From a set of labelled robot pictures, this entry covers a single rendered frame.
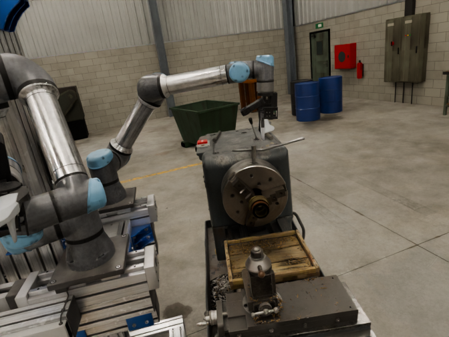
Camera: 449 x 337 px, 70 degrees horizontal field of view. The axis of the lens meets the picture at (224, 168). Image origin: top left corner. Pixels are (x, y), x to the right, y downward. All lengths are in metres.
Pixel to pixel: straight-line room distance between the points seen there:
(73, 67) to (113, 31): 1.67
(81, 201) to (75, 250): 0.35
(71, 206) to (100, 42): 10.69
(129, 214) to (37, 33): 10.25
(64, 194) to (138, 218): 0.83
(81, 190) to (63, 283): 0.40
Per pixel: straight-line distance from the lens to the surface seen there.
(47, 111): 0.90
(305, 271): 1.34
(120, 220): 1.58
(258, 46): 12.59
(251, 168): 1.47
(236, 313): 1.09
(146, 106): 1.51
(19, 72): 0.97
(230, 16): 12.29
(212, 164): 1.62
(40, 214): 0.78
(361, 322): 1.14
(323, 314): 1.08
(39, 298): 1.21
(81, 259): 1.11
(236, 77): 1.26
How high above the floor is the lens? 1.73
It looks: 19 degrees down
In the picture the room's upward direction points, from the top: 8 degrees counter-clockwise
